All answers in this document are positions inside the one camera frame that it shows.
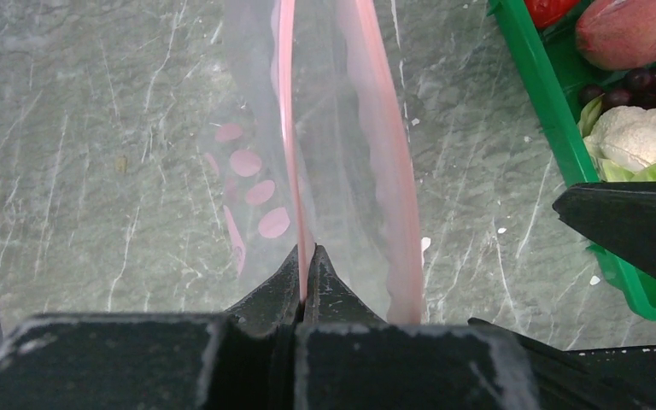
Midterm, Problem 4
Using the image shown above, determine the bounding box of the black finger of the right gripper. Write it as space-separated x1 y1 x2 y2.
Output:
553 182 656 279

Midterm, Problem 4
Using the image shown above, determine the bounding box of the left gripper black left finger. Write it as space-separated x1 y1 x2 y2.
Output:
225 246 304 334

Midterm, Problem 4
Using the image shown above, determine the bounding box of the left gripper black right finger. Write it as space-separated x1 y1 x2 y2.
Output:
304 245 385 325

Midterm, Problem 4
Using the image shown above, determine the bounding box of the clear zip top bag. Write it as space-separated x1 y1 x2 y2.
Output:
197 1 425 325

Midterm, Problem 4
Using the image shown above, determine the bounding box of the green plastic tray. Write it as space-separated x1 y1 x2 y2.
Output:
489 0 656 321

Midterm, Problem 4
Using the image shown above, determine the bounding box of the purple grape bunch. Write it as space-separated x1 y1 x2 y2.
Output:
577 67 656 113

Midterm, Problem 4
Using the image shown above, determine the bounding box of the pink peach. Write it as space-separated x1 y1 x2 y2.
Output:
575 0 656 71

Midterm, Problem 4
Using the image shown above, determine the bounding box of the red mango fruit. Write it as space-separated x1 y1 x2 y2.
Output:
524 0 580 30

